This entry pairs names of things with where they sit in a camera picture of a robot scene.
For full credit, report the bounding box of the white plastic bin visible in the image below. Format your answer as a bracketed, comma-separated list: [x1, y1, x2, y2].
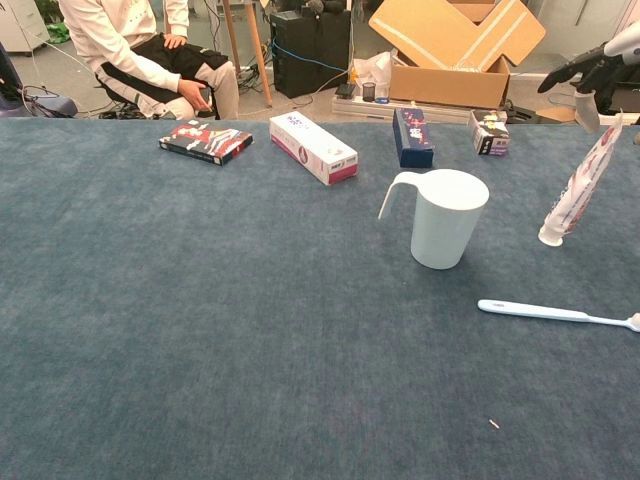
[574, 92, 640, 126]

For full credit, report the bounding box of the white and pink box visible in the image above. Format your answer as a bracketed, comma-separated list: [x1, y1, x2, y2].
[269, 111, 360, 187]

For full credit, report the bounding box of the black stool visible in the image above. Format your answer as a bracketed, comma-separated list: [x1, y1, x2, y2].
[94, 74, 150, 120]

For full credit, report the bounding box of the white cabinet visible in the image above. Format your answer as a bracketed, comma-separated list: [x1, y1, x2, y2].
[0, 0, 51, 53]

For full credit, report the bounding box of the white red toothpaste tube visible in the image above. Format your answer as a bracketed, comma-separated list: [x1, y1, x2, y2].
[538, 113, 624, 248]

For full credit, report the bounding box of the blue cable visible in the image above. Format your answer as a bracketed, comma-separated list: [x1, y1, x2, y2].
[272, 39, 350, 76]

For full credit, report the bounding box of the red black flat box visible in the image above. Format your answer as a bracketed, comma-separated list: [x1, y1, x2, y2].
[158, 121, 254, 167]

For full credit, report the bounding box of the dark blue machine base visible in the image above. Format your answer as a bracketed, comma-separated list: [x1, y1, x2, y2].
[0, 42, 79, 119]

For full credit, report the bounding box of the light blue toothbrush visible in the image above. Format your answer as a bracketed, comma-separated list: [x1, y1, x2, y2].
[477, 298, 640, 333]

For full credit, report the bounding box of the aluminium rail platform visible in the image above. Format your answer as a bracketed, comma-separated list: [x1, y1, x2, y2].
[331, 93, 506, 124]

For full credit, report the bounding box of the large open cardboard box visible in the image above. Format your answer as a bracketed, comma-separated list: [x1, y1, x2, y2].
[368, 0, 547, 109]

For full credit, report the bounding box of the black foam packing piece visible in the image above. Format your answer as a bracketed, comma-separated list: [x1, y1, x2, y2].
[503, 99, 544, 125]

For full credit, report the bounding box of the blue felt table cover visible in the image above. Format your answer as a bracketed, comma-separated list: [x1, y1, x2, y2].
[0, 117, 640, 480]

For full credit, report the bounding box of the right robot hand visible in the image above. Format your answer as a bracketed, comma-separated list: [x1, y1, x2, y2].
[537, 22, 640, 134]

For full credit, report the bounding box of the dark blue long box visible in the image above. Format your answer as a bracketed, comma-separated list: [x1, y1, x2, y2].
[392, 106, 435, 169]

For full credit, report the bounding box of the black cloth covered chair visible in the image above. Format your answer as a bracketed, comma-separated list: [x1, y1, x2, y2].
[582, 54, 640, 115]

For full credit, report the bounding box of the white plastic bag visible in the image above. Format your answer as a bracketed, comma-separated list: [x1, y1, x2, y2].
[352, 50, 394, 99]

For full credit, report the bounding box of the black computer tower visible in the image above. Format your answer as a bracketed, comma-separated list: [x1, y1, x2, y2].
[269, 9, 352, 100]

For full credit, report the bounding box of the green bag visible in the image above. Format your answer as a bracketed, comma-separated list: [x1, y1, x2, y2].
[45, 18, 76, 44]

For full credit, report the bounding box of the white cup with handle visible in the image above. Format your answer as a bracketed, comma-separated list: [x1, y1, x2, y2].
[377, 168, 491, 271]

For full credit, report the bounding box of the wooden easel leg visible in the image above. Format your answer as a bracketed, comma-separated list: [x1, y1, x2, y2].
[221, 0, 274, 108]

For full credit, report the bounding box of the small black white box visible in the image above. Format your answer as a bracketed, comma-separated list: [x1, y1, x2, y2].
[468, 108, 512, 157]

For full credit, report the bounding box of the person in white top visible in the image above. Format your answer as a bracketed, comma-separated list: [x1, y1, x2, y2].
[58, 0, 240, 121]

